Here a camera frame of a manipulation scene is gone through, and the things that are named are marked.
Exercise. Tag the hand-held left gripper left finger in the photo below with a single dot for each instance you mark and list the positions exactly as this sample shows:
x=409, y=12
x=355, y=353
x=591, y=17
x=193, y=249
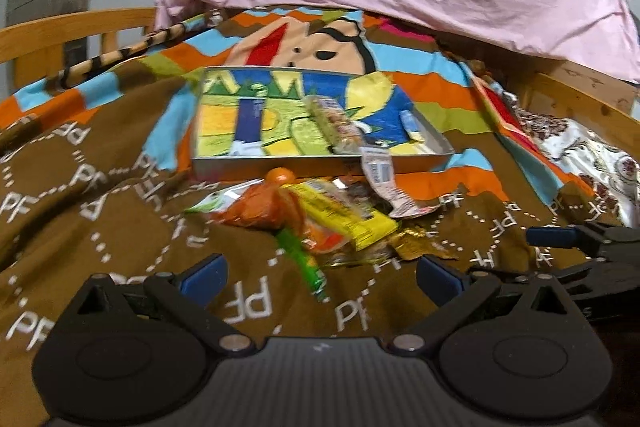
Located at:
x=205, y=274

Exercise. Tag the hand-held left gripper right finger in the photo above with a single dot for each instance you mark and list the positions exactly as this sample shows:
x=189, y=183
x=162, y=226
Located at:
x=440, y=277

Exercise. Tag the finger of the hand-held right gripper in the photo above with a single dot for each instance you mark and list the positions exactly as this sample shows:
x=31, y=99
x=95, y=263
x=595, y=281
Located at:
x=550, y=236
x=600, y=279

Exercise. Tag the gold foil wrapper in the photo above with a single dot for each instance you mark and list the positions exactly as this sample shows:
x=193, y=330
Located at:
x=415, y=242

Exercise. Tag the green rimmed snack packet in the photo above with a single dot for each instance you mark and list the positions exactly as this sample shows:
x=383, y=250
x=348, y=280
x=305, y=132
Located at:
x=212, y=203

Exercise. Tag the green stick snack packet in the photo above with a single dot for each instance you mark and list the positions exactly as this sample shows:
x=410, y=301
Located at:
x=300, y=262

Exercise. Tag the clear packet with brown snack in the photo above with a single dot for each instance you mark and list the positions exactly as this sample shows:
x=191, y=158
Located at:
x=360, y=196

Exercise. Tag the white coded snack packet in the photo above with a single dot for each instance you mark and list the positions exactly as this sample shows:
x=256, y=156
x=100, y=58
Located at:
x=380, y=172

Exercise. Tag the orange snack packet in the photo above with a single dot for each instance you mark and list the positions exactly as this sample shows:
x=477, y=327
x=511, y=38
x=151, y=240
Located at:
x=260, y=212

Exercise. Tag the floral cloth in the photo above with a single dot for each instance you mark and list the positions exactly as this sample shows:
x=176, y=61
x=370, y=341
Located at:
x=590, y=152

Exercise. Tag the yellow snack packet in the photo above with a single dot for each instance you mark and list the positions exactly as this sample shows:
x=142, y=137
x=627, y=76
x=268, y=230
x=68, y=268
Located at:
x=340, y=214

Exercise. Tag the clear biscuit packet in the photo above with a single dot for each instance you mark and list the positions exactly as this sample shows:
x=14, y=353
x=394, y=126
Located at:
x=325, y=249

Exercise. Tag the small orange fruit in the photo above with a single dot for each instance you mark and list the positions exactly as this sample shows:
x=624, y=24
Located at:
x=275, y=175

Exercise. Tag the brown printed blanket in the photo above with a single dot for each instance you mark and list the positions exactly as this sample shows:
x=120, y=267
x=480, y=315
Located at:
x=100, y=207

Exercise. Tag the clear nut bar packet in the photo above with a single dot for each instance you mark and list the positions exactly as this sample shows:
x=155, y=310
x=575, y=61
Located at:
x=327, y=127

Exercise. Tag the tiger striped cloth strip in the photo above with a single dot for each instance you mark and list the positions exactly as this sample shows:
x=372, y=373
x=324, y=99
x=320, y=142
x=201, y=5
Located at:
x=110, y=57

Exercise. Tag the wooden bed frame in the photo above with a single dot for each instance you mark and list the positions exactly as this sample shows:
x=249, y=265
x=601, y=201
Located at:
x=50, y=32

